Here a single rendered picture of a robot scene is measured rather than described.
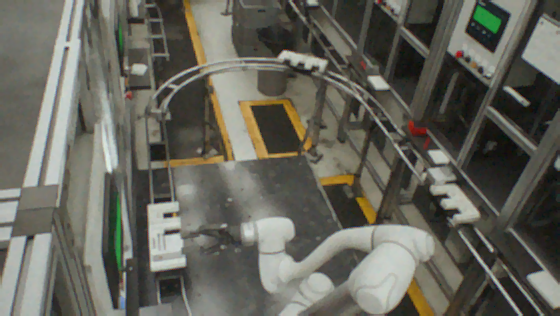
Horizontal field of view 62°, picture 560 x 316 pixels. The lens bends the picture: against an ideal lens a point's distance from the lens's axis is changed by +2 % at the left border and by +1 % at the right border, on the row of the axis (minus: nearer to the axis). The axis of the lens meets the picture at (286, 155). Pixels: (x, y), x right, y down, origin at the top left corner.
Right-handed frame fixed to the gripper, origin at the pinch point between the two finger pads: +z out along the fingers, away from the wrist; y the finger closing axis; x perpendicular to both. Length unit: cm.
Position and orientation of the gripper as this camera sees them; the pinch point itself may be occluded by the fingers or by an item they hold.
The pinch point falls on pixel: (187, 242)
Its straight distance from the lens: 179.3
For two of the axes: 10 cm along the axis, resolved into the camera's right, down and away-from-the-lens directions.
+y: 1.1, -7.8, -6.2
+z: -9.6, 0.9, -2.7
